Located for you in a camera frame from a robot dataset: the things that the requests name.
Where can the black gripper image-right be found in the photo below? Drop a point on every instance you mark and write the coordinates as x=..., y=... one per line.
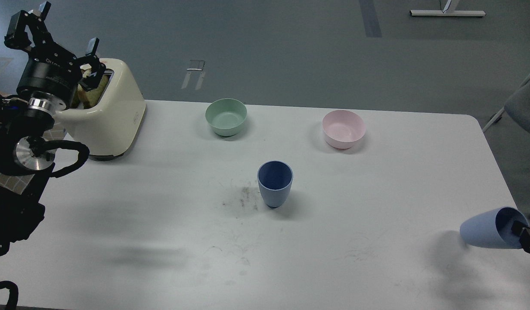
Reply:
x=521, y=230

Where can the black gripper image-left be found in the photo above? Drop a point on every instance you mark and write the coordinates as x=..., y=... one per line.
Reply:
x=50, y=68

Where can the light blue cup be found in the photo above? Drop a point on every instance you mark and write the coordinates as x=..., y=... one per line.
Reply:
x=492, y=229

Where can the toast slice front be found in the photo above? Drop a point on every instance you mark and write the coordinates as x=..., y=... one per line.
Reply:
x=89, y=99

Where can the cream toaster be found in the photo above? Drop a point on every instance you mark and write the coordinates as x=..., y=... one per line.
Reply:
x=109, y=128

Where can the grey chair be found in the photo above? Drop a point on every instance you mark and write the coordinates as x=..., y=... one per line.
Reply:
x=517, y=107

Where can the beige checkered cloth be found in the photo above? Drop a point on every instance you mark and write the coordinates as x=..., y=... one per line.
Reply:
x=9, y=110

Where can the green bowl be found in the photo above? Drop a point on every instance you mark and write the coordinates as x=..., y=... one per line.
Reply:
x=226, y=117

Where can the pink bowl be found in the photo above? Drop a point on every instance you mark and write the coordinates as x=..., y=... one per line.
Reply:
x=342, y=129

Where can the white table leg base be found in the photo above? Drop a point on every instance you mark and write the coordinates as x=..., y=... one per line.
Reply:
x=449, y=9

